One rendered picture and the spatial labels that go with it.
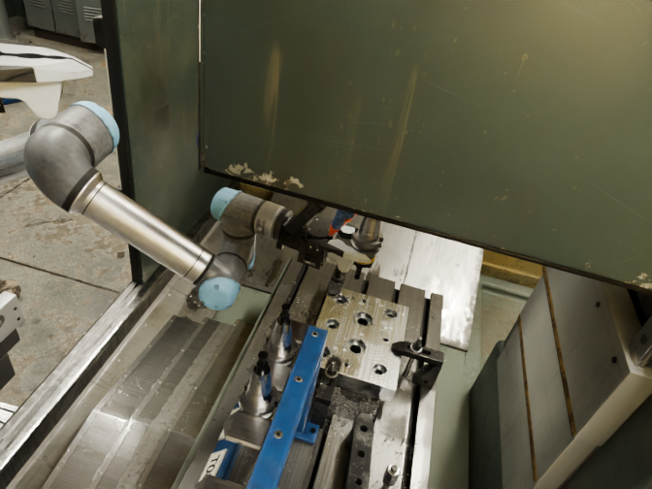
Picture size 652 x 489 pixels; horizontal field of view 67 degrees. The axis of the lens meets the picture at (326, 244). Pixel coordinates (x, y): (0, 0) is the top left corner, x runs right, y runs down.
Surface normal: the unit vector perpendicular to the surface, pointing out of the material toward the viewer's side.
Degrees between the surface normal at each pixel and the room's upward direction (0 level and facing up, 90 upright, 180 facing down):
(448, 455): 0
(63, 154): 32
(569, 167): 90
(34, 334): 0
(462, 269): 24
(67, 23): 91
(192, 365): 8
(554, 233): 90
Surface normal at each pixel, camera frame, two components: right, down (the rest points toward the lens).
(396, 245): 0.04, -0.48
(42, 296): 0.15, -0.78
